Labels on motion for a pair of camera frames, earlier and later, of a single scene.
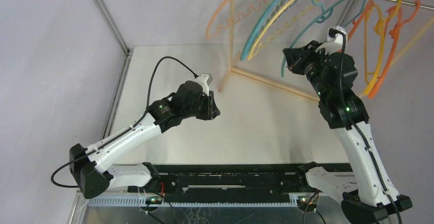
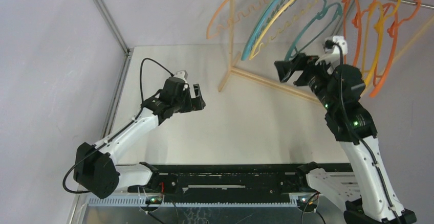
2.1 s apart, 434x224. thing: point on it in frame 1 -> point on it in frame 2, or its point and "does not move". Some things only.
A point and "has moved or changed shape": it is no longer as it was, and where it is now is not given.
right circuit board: x=302 y=203 does not move
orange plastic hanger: x=364 y=12 has moved or changed shape
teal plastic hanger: x=326 y=15 has moved or changed shape
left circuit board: x=154 y=200 does not move
